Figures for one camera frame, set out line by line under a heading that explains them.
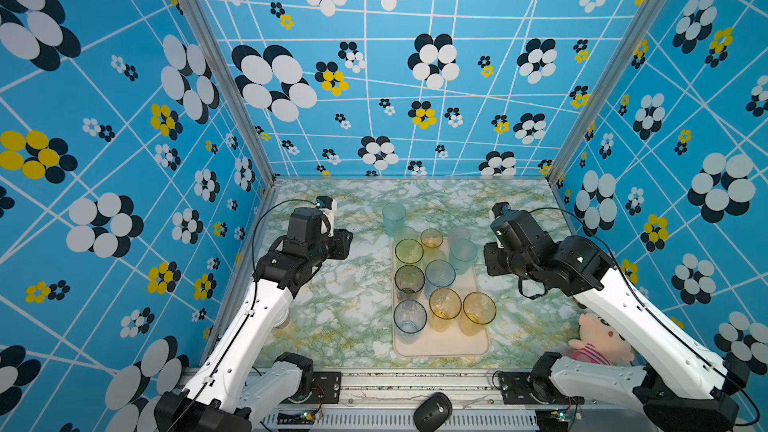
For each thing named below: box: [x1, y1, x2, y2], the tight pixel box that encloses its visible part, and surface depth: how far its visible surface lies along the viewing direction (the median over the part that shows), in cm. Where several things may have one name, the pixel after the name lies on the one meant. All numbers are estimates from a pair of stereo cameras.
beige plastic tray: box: [392, 237, 490, 358], surface depth 83 cm
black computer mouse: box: [413, 392, 453, 432], surface depth 70 cm
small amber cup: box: [420, 228, 444, 248], surface depth 101 cm
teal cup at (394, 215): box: [382, 202, 407, 237], surface depth 101 cm
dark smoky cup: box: [394, 264, 426, 301], surface depth 83 cm
